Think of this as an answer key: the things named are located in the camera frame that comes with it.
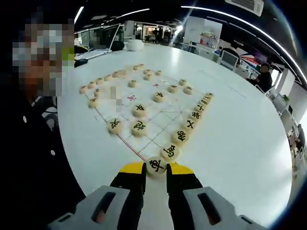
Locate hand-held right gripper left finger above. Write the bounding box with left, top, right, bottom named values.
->
left=47, top=161, right=147, bottom=230

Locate black round object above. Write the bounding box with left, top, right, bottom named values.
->
left=110, top=40, right=126, bottom=51

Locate transparent chessboard sheet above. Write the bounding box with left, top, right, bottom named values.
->
left=83, top=68, right=213, bottom=161

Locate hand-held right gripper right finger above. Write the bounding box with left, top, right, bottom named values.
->
left=165, top=162, right=264, bottom=230

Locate short ceiling light strip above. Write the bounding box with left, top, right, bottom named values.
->
left=74, top=6, right=85, bottom=24

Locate group of wooden chess pieces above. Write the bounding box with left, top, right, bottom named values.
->
left=79, top=63, right=214, bottom=161

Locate white display shelf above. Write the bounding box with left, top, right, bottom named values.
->
left=184, top=18, right=223, bottom=48

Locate person's dark shirt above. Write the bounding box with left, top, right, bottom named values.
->
left=0, top=93, right=86, bottom=230

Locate ceiling air conditioner unit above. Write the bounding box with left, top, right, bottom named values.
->
left=224, top=0, right=264, bottom=17

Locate round wooden chess piece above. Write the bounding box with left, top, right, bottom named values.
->
left=146, top=155, right=167, bottom=178

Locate white office chair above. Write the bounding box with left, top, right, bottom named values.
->
left=220, top=50, right=239, bottom=71

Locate white ribbed round object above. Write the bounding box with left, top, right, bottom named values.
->
left=126, top=39, right=145, bottom=52

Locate white laptop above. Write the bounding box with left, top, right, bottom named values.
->
left=76, top=25, right=122, bottom=60

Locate purple monitor screen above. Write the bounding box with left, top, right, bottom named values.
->
left=254, top=52, right=268, bottom=63

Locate curved ceiling light strip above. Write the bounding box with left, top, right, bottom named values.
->
left=180, top=6, right=307, bottom=84

